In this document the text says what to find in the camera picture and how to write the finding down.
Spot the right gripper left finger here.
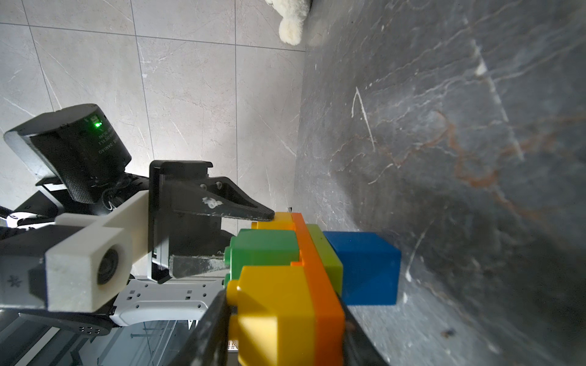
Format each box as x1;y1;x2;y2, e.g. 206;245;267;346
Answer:
169;290;231;366

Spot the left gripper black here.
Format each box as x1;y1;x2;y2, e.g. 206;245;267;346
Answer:
147;160;275;284

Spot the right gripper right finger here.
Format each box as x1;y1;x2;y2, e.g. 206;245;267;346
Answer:
338;297;389;366

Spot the orange 2x4 lego plate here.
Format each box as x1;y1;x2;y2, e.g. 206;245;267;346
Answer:
291;213;345;365

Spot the dark green lego brick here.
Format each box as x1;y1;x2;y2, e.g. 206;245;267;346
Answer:
223;229;299;287

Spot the yellow lego brick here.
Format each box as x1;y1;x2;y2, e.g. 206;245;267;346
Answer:
226;265;315;365
251;212;295;231

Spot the blue lego block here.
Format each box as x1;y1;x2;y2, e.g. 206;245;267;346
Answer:
324;231;401;306

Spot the lime green lego plate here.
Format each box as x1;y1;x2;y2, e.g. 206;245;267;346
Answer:
307;224;343;295

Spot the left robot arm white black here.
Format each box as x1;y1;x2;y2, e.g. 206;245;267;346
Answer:
1;104;275;336

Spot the white teddy bear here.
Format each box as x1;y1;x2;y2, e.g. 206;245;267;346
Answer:
266;0;312;46

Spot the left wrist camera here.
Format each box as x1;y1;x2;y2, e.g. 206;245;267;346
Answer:
1;191;149;313

